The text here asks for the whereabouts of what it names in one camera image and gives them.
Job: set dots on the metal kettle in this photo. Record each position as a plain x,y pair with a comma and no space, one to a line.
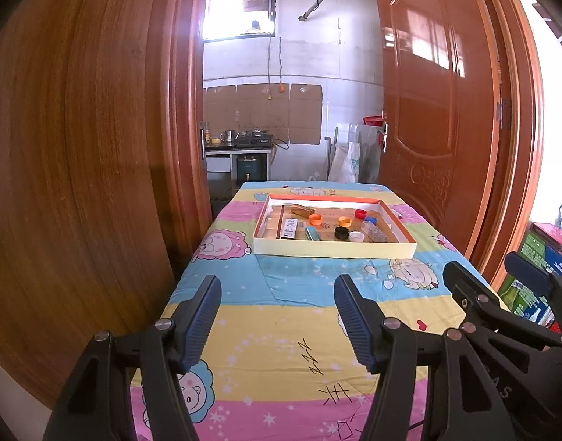
226,137

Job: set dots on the white plastic bag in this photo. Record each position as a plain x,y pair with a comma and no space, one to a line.
345,163

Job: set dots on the black bottle cap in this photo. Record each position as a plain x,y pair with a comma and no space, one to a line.
341,233

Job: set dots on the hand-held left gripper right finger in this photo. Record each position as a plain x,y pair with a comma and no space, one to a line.
354,326

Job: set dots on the flat red box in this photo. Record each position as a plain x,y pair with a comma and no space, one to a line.
554,234

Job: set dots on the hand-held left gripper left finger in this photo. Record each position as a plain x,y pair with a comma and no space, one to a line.
200,326

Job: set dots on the small white printed box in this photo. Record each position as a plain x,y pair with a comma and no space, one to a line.
290,228

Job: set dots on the clear plastic bottle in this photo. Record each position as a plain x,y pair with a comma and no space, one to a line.
375,232

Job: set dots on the red paper decoration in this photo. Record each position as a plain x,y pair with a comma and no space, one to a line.
373,121

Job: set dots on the row of cardboard sheets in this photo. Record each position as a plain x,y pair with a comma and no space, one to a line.
258,112

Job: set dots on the teal slim pack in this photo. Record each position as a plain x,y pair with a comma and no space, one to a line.
312,233

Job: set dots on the kitchen window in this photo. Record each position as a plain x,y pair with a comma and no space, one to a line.
230,14

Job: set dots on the white bottle cap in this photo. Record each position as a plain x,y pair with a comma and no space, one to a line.
356,237

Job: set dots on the black gas stove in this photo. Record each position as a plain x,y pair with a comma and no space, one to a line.
254,140

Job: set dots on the brown wood-grain door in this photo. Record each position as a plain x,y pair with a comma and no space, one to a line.
78,147

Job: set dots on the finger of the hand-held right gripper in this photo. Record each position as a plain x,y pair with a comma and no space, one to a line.
467,285
529,268

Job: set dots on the gold rectangular box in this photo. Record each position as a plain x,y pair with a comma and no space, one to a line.
304,211

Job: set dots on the orange bottle cap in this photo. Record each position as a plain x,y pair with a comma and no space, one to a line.
315,219
344,222

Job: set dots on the dark green round appliance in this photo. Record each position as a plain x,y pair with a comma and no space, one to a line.
249,167

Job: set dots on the orange-rimmed cardboard box tray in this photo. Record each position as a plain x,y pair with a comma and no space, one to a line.
331,250

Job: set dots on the green printed carton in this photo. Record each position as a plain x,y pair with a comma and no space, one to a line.
536,244

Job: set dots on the wooden door frame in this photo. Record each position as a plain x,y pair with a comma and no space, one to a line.
520,147

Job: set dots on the glossy carved wooden door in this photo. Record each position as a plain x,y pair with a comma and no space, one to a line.
428,101

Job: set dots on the grey kitchen counter cabinet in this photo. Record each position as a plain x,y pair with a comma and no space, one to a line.
221,163

